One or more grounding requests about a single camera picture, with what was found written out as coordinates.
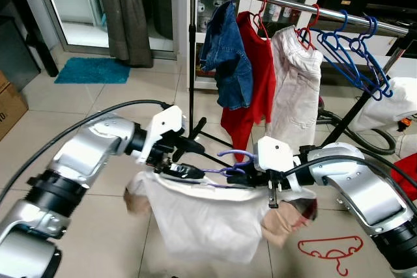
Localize teal floor mat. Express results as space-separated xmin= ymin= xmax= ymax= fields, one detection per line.
xmin=54 ymin=57 xmax=131 ymax=85

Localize grey curtain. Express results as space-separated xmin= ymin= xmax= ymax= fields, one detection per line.
xmin=98 ymin=0 xmax=154 ymax=68

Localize white zip jacket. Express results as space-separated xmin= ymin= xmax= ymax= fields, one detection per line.
xmin=352 ymin=77 xmax=417 ymax=132

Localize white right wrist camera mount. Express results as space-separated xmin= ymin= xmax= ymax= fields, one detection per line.
xmin=254 ymin=136 xmax=302 ymax=191

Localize blue denim garment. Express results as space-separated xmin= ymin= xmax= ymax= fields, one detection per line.
xmin=199 ymin=1 xmax=255 ymax=111

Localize red plastic hanger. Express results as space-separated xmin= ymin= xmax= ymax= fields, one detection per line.
xmin=296 ymin=3 xmax=323 ymax=51
xmin=251 ymin=0 xmax=271 ymax=39
xmin=298 ymin=236 xmax=364 ymax=277

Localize cream shirt brown sleeves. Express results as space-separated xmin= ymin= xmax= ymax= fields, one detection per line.
xmin=124 ymin=171 xmax=320 ymax=264

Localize printed cardboard box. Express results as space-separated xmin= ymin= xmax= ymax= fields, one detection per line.
xmin=0 ymin=70 xmax=30 ymax=142

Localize red t-shirt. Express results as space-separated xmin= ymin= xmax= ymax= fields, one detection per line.
xmin=391 ymin=153 xmax=417 ymax=202

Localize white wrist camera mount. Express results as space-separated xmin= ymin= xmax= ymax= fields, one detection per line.
xmin=254 ymin=136 xmax=302 ymax=191
xmin=137 ymin=105 xmax=186 ymax=165

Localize beige trousers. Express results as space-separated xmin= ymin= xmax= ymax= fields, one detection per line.
xmin=267 ymin=25 xmax=324 ymax=155

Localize white framed glass door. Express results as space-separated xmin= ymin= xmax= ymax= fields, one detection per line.
xmin=29 ymin=0 xmax=177 ymax=54

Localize black clothes rack silver rail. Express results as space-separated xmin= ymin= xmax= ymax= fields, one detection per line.
xmin=181 ymin=0 xmax=417 ymax=155

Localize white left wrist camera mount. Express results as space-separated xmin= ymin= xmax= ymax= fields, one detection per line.
xmin=137 ymin=105 xmax=186 ymax=165

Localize plain red top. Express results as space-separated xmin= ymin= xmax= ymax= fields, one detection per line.
xmin=220 ymin=11 xmax=278 ymax=155

